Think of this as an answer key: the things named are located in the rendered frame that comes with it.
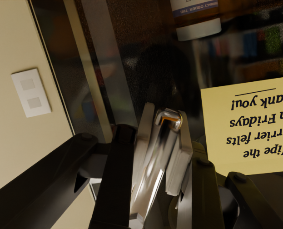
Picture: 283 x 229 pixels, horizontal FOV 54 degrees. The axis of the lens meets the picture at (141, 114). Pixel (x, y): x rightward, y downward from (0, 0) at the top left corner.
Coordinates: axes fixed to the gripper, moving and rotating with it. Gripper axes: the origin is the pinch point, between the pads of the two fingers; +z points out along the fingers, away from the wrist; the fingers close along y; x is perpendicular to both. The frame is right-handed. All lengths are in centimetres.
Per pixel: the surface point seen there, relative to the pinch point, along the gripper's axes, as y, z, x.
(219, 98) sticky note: 3.7, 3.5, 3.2
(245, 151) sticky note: 7.0, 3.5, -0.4
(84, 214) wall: -11, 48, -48
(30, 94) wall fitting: -30, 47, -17
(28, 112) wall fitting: -30, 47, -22
